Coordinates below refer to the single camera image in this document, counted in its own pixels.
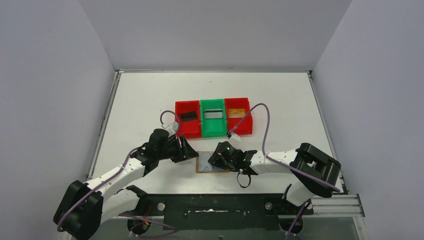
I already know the yellow leather card holder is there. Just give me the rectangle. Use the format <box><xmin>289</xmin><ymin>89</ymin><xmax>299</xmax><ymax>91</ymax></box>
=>
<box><xmin>196</xmin><ymin>151</ymin><xmax>230</xmax><ymax>174</ymax></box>

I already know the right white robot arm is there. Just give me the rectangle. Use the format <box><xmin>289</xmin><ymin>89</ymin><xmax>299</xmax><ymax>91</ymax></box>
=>
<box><xmin>208</xmin><ymin>141</ymin><xmax>341</xmax><ymax>207</ymax></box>

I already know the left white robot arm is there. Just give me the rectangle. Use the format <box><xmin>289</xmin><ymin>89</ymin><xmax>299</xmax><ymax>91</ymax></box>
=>
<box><xmin>53</xmin><ymin>128</ymin><xmax>199</xmax><ymax>240</ymax></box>

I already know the black card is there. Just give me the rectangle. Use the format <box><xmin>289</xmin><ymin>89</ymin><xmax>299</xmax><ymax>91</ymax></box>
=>
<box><xmin>180</xmin><ymin>111</ymin><xmax>198</xmax><ymax>122</ymax></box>

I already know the silver card in green bin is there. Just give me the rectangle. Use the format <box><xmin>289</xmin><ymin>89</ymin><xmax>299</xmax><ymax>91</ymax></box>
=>
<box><xmin>204</xmin><ymin>109</ymin><xmax>224</xmax><ymax>119</ymax></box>

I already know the gold card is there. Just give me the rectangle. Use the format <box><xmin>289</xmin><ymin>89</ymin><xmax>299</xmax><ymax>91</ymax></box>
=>
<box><xmin>228</xmin><ymin>108</ymin><xmax>246</xmax><ymax>119</ymax></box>

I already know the green middle bin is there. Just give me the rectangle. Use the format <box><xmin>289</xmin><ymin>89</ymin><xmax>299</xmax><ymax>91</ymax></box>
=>
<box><xmin>200</xmin><ymin>98</ymin><xmax>227</xmax><ymax>138</ymax></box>

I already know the right red bin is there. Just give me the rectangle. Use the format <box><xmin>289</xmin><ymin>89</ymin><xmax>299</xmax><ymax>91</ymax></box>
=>
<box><xmin>224</xmin><ymin>97</ymin><xmax>253</xmax><ymax>136</ymax></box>

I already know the red bin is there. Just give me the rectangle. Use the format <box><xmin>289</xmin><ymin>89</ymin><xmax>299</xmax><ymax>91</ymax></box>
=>
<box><xmin>224</xmin><ymin>97</ymin><xmax>253</xmax><ymax>136</ymax></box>
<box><xmin>175</xmin><ymin>100</ymin><xmax>202</xmax><ymax>139</ymax></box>

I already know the left red bin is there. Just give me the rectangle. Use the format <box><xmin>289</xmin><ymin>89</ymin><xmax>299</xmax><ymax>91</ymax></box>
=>
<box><xmin>175</xmin><ymin>100</ymin><xmax>202</xmax><ymax>139</ymax></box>

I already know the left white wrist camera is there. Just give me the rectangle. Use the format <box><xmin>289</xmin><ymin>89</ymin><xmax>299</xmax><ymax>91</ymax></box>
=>
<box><xmin>161</xmin><ymin>122</ymin><xmax>180</xmax><ymax>136</ymax></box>

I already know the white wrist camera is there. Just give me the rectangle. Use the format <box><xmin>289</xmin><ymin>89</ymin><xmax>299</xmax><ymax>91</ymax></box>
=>
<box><xmin>227</xmin><ymin>133</ymin><xmax>241</xmax><ymax>145</ymax></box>
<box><xmin>161</xmin><ymin>122</ymin><xmax>180</xmax><ymax>136</ymax></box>

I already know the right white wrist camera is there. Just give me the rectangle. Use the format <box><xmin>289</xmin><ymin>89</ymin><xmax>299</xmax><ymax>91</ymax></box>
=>
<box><xmin>227</xmin><ymin>133</ymin><xmax>241</xmax><ymax>145</ymax></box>

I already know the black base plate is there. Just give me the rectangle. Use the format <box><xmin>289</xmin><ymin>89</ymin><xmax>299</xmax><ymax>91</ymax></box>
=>
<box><xmin>145</xmin><ymin>193</ymin><xmax>286</xmax><ymax>232</ymax></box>

